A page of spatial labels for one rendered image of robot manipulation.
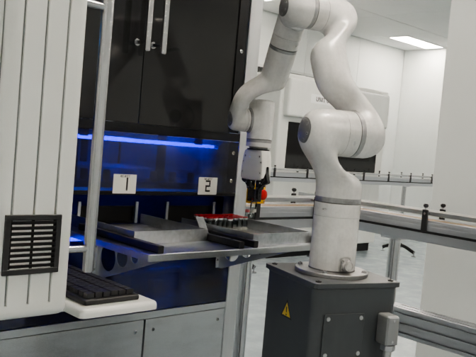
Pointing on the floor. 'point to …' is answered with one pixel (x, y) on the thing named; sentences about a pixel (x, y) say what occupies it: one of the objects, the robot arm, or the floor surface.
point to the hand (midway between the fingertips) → (254, 195)
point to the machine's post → (235, 204)
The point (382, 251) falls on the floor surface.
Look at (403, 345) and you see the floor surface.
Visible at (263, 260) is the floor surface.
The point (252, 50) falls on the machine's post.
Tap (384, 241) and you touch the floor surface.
